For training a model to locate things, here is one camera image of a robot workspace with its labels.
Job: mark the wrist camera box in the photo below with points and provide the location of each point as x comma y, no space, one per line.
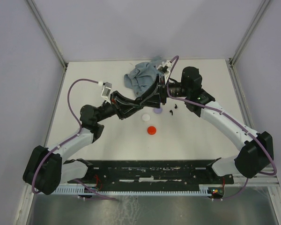
165,67
106,89

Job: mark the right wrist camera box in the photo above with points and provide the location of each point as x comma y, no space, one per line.
165,67

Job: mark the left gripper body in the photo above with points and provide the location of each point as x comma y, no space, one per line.
118,109

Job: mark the small green circuit board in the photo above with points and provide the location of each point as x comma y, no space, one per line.
217,192

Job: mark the purple round charging case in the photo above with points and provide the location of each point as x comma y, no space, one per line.
158,110

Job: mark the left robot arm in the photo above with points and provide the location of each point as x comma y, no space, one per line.
47,166

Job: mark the aluminium frame post left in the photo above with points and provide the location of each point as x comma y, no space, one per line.
46,32

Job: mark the white slotted cable duct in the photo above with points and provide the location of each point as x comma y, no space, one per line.
78,189

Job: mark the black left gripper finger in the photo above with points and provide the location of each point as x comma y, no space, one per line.
129,110
119,100

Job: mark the aluminium frame post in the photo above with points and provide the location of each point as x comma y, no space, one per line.
46,32
257,18

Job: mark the crumpled blue denim cloth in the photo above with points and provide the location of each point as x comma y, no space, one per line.
143,76

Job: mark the orange round charging case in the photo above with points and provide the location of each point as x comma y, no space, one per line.
151,130

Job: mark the aluminium frame post right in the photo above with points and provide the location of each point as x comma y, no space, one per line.
257,18

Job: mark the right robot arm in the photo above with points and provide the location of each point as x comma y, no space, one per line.
256,149

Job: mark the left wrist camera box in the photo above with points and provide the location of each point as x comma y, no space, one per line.
106,89

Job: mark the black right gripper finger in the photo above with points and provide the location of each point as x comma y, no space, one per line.
152,100
154,87

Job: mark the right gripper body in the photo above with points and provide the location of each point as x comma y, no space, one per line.
163,90

